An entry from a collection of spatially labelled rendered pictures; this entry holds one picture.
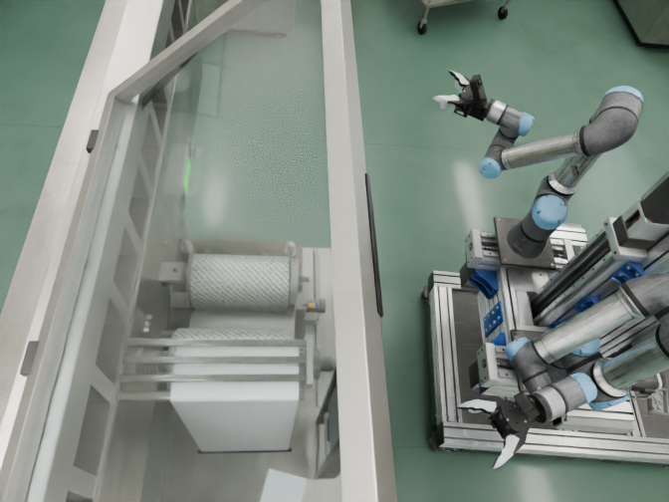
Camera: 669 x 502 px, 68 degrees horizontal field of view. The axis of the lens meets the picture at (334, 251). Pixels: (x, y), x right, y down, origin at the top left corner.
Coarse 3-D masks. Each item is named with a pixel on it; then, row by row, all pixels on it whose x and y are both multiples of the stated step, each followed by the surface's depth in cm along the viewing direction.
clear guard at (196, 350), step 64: (256, 0) 81; (320, 0) 69; (192, 64) 85; (256, 64) 72; (320, 64) 62; (128, 128) 89; (192, 128) 75; (256, 128) 64; (320, 128) 57; (128, 192) 78; (192, 192) 67; (256, 192) 59; (320, 192) 52; (128, 256) 70; (192, 256) 61; (256, 256) 54; (320, 256) 48; (64, 320) 73; (128, 320) 63; (192, 320) 56; (256, 320) 50; (320, 320) 45; (64, 384) 65; (128, 384) 57; (192, 384) 51; (256, 384) 46; (320, 384) 42; (64, 448) 59; (128, 448) 53; (192, 448) 47; (256, 448) 43; (320, 448) 39
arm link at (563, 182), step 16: (608, 96) 155; (624, 96) 151; (640, 96) 153; (640, 112) 152; (576, 160) 172; (592, 160) 170; (560, 176) 180; (576, 176) 177; (544, 192) 186; (560, 192) 183
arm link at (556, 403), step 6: (540, 390) 123; (546, 390) 122; (552, 390) 122; (546, 396) 120; (552, 396) 120; (558, 396) 120; (552, 402) 119; (558, 402) 120; (552, 408) 119; (558, 408) 120; (564, 408) 120; (552, 414) 119; (558, 414) 120
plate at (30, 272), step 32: (192, 0) 154; (96, 32) 141; (96, 64) 135; (96, 96) 129; (64, 128) 122; (64, 160) 117; (64, 192) 112; (32, 224) 107; (32, 256) 103; (32, 288) 100; (0, 320) 96; (0, 352) 93; (0, 384) 90; (0, 416) 87
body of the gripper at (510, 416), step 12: (540, 396) 121; (504, 408) 118; (516, 408) 119; (540, 408) 120; (492, 420) 123; (504, 420) 118; (516, 420) 117; (528, 420) 117; (540, 420) 122; (504, 432) 119
